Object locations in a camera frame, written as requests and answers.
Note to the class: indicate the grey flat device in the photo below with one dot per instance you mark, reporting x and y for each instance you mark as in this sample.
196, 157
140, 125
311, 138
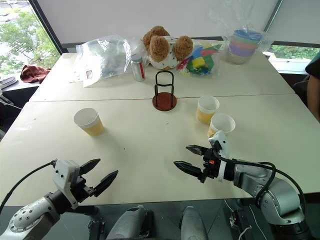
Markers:
7, 82

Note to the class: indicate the black window frame post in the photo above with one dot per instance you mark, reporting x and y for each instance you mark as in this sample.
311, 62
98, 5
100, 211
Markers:
273, 15
46, 27

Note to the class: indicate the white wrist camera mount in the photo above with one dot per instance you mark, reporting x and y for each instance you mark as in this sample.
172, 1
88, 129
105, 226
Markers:
222, 141
62, 172

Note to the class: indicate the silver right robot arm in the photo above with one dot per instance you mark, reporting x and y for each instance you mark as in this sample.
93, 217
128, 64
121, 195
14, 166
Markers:
250, 176

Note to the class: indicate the person in dark shirt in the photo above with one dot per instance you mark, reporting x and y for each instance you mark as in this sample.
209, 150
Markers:
314, 82

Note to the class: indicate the black chair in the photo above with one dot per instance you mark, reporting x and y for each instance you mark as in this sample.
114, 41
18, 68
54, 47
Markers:
301, 87

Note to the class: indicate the brown and white plush toy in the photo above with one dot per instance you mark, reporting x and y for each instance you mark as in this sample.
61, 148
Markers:
160, 47

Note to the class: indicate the reddish brown cloth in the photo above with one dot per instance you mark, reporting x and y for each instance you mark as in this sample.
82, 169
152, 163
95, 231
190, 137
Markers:
32, 73

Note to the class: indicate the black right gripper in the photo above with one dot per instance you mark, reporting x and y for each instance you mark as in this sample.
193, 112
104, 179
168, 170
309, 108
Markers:
212, 166

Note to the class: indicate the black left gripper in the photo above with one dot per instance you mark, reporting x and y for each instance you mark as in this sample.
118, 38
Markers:
80, 190

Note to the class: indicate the clear jar with red stick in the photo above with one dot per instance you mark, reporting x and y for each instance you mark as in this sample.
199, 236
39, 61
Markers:
137, 68

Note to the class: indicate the bagged stack of coloured bowls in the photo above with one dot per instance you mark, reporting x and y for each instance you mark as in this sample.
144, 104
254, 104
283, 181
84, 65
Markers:
241, 47

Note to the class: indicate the grey rounded shape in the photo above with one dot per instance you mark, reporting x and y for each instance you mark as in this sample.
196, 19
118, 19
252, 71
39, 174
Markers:
192, 225
127, 225

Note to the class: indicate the plain yellow paper cup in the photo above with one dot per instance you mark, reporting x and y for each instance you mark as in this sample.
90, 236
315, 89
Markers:
203, 115
93, 128

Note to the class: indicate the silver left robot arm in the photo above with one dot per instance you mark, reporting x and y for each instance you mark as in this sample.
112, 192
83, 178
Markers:
25, 217

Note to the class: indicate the clear plastic bag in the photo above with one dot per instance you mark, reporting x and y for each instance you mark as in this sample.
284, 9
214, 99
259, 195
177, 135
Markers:
107, 60

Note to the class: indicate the bag of coloured blocks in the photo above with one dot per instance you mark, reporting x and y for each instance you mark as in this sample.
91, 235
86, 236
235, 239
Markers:
200, 61

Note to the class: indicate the ribbed tan paper cup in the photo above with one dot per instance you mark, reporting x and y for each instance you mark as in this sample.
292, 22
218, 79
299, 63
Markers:
222, 123

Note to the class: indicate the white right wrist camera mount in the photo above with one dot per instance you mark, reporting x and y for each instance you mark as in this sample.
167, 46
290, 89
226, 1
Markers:
222, 141

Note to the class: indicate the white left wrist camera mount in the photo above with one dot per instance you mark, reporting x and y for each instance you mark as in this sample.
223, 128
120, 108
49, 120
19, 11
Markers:
62, 172

